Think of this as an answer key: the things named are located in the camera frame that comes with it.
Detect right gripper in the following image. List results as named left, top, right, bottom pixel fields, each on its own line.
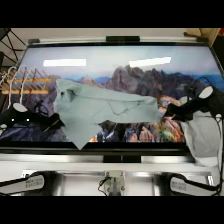
left=164, top=103, right=190, bottom=123

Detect grey garment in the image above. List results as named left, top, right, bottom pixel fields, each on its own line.
left=180, top=110, right=224, bottom=168

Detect silver frame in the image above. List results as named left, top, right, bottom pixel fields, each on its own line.
left=0, top=152, right=224, bottom=196

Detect pale green shirt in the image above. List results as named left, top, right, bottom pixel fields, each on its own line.
left=53, top=78, right=163, bottom=151

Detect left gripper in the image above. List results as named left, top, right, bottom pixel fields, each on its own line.
left=41, top=112, right=66, bottom=133

